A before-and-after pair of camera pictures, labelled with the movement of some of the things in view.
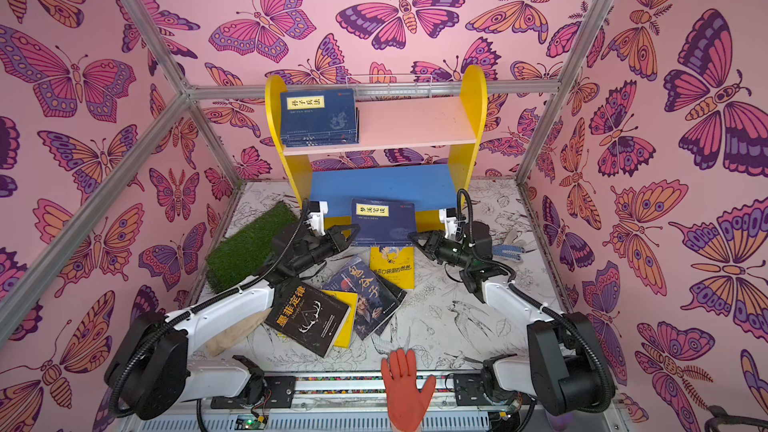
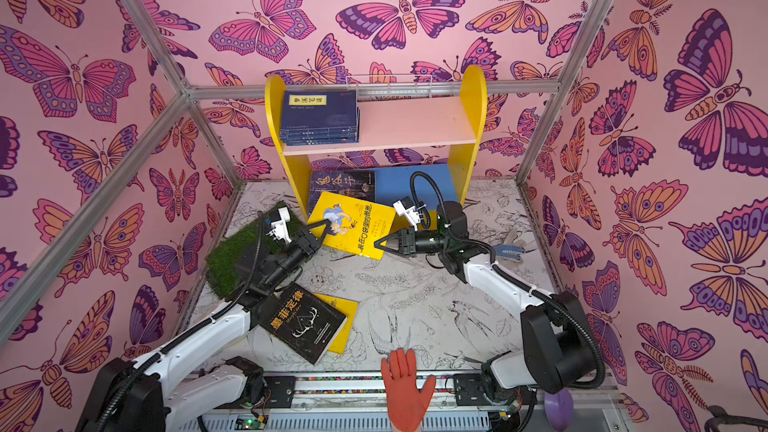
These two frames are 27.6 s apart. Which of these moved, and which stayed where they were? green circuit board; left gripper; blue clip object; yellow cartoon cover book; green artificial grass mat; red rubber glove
Moved: left gripper; yellow cartoon cover book
Stayed: green artificial grass mat; green circuit board; red rubber glove; blue clip object
